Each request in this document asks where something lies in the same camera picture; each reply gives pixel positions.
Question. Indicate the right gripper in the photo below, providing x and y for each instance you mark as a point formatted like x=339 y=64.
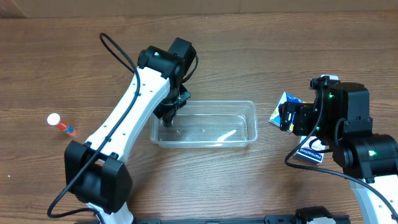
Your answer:
x=288 y=116

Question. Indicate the clear plastic container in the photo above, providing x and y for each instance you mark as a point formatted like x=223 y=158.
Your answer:
x=208 y=124

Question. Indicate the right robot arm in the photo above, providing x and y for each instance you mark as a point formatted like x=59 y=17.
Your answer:
x=339 y=118

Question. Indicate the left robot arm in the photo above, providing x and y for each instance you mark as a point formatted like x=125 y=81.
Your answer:
x=95 y=170

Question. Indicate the white blue Hansaplast box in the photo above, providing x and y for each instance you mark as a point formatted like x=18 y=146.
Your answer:
x=310 y=151

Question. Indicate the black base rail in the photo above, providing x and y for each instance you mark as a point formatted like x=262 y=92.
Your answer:
x=307 y=215

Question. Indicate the orange tube white cap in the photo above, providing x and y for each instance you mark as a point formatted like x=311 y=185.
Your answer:
x=55 y=119

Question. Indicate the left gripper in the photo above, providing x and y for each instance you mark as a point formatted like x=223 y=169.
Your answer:
x=170 y=112

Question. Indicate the blue yellow VapoDrops box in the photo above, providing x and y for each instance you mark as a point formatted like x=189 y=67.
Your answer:
x=284 y=113

